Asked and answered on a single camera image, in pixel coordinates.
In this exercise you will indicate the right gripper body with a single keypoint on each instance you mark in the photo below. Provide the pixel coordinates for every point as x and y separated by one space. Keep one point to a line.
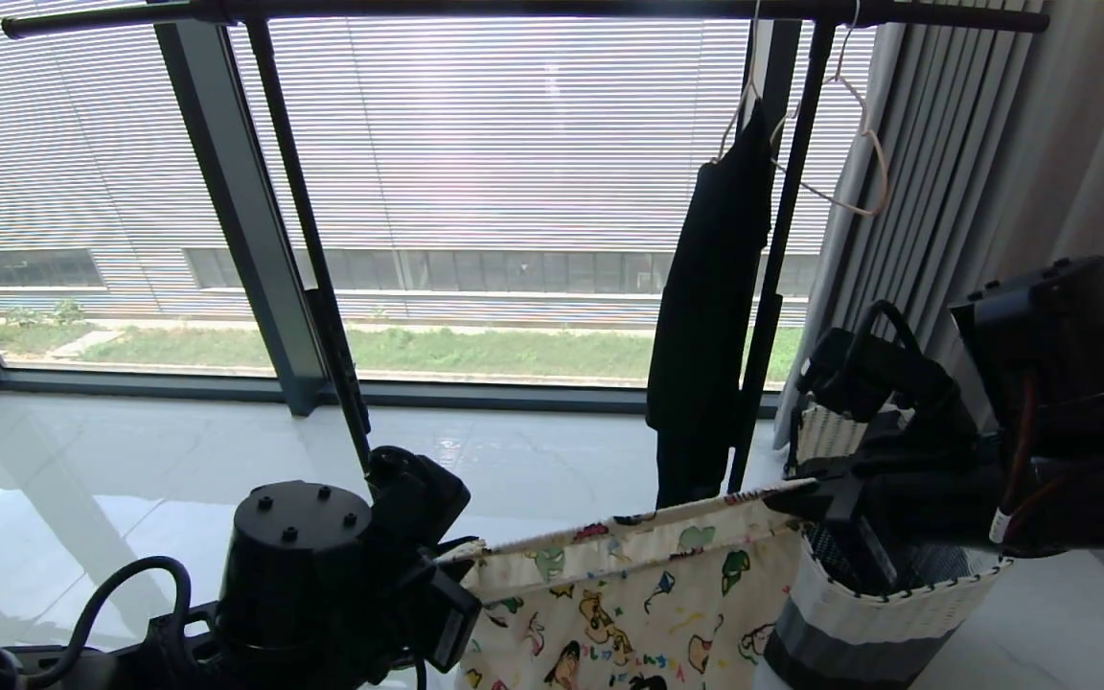
935 498

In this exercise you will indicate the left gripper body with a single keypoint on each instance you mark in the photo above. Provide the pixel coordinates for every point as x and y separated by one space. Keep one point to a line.
418 503

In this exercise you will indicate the cream printed garment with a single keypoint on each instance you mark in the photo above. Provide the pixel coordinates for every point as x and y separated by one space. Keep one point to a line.
629 594

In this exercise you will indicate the black garment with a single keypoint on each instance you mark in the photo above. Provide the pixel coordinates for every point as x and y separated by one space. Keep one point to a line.
705 307

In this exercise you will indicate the pink clothes hanger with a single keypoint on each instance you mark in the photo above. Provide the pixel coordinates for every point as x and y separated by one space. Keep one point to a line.
734 126
825 195

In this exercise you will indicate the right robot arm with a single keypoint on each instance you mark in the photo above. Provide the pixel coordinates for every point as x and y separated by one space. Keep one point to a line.
1050 326

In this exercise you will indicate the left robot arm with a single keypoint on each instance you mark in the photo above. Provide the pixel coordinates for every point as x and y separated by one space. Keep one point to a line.
293 575

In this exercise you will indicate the white laundry basket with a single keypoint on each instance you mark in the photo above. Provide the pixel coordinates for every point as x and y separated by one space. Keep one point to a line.
859 623

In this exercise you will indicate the black clothes rack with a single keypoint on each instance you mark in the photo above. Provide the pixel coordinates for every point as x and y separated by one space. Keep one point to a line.
514 9

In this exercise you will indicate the window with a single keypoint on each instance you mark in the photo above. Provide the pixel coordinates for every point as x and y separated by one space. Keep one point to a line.
243 240

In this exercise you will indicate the beige curtain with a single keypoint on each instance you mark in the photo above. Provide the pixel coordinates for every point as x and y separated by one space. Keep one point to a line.
974 144

